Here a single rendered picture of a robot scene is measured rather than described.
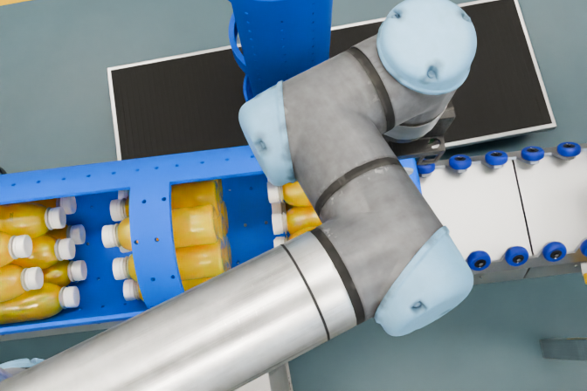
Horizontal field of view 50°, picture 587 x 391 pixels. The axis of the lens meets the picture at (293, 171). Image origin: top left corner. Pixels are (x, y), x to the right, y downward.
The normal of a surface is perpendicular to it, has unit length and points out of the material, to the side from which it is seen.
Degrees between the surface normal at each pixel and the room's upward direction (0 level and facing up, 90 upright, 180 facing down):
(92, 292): 36
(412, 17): 1
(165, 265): 30
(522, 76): 0
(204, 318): 17
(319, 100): 11
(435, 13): 1
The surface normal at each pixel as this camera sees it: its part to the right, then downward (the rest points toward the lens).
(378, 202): -0.17, -0.42
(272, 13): 0.00, 0.97
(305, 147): -0.63, -0.09
